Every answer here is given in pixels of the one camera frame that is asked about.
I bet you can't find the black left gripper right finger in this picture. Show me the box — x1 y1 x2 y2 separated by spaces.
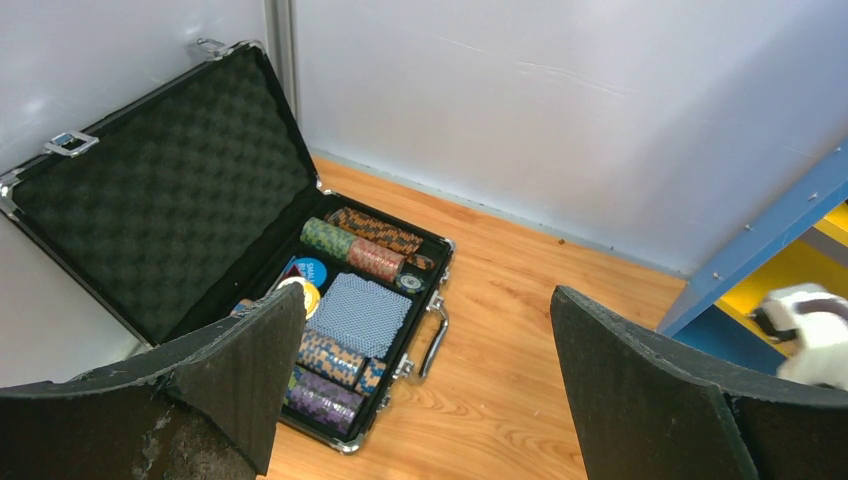
550 286 847 479

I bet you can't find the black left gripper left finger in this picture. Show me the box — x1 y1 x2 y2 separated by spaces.
1 287 305 479

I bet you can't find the blue shelf with coloured boards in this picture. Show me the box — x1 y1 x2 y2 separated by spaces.
657 142 847 374

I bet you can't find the yellow big blind button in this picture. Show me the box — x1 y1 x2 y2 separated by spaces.
274 276 321 320

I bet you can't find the blue small blind button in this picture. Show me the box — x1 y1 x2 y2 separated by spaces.
284 257 328 288

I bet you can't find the blue playing card deck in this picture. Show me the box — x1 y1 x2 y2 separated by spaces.
307 273 412 359

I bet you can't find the black poker chip case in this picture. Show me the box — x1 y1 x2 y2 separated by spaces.
1 39 456 454

